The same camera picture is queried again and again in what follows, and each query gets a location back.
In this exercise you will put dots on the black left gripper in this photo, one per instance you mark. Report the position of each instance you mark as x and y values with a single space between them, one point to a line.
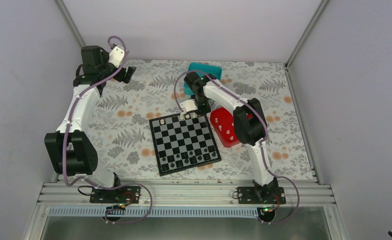
119 77

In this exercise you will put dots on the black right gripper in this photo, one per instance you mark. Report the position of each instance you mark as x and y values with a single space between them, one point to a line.
206 110

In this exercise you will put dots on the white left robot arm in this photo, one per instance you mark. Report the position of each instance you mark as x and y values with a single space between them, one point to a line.
71 152

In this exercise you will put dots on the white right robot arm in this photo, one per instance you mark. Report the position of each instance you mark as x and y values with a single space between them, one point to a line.
249 122

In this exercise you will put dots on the red piece tray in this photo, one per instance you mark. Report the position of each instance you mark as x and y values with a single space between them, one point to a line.
222 122

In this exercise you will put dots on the black white chessboard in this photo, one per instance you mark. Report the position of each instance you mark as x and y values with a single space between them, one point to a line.
176 138

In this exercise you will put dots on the floral table mat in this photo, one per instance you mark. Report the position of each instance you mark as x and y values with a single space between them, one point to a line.
119 125

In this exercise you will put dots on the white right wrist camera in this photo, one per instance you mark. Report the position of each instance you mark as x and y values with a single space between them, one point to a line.
188 106

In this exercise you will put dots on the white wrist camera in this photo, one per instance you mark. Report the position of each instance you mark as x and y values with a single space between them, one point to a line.
117 54
188 106

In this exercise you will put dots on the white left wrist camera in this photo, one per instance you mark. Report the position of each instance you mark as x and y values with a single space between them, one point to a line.
117 54

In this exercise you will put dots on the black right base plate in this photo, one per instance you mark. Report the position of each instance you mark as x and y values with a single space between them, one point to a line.
249 195

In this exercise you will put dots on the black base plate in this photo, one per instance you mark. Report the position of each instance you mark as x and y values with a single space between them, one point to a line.
124 195
249 195

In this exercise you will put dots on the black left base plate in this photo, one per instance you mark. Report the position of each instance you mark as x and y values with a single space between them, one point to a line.
124 195

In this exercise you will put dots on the aluminium rail frame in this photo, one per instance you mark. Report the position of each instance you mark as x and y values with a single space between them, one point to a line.
193 193

